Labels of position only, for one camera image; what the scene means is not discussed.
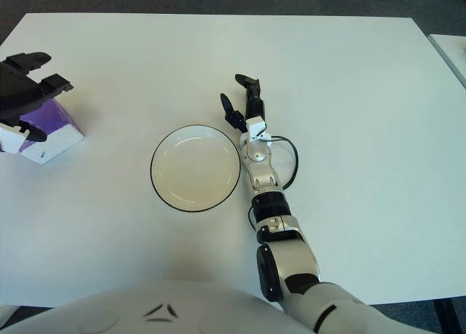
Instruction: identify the purple white tissue pack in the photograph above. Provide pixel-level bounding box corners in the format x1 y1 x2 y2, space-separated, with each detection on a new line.
17 98 85 165

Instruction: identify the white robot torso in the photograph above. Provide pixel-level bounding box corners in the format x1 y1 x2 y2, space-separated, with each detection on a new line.
0 279 310 334

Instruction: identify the black table leg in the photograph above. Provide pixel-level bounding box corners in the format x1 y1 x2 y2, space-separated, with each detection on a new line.
433 299 458 334

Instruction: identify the white plate black rim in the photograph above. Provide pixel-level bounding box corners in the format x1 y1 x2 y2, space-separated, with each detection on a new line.
149 124 242 213

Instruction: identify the white side table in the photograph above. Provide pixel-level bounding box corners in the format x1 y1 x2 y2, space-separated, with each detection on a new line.
427 33 466 90

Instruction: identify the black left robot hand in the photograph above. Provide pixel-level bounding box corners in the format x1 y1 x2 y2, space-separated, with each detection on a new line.
0 52 76 144

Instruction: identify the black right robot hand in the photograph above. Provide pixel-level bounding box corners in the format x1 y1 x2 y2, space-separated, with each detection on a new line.
219 73 266 133

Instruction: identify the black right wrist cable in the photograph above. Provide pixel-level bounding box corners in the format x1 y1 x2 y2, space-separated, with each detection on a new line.
269 135 300 191

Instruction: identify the right wrist white bracket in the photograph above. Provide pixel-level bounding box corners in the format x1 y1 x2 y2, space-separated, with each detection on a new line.
245 116 271 143

